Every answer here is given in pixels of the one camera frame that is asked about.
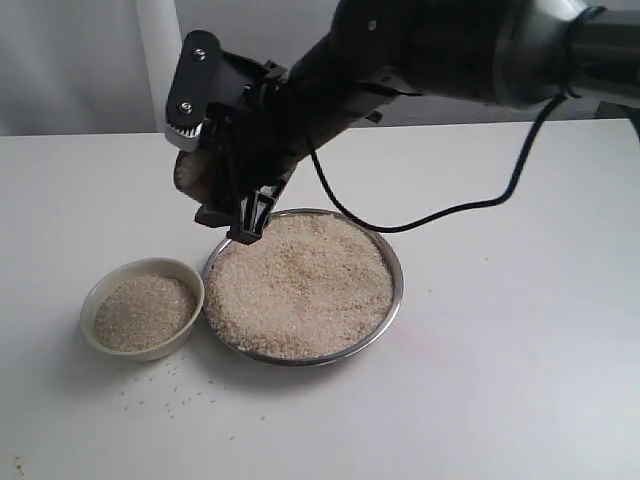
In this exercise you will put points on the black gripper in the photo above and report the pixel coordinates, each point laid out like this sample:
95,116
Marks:
263,123

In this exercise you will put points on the brown wooden cup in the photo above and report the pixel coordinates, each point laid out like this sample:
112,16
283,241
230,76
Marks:
196,173

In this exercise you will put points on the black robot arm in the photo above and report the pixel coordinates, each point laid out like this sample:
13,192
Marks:
516,54

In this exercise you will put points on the large steel rice plate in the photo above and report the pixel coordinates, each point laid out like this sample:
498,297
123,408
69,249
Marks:
314,290

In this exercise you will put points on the small white ceramic bowl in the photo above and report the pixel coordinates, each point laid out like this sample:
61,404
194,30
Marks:
144,310

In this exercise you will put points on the spilled rice grains on table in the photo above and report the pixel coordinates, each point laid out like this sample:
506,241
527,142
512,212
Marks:
169,385

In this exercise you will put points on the white pole behind table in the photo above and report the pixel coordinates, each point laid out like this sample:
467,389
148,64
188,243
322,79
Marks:
162,43

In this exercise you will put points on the dark object at right edge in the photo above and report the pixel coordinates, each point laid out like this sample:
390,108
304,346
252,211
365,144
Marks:
610,111

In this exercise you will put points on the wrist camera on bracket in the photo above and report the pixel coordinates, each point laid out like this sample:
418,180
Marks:
190,91

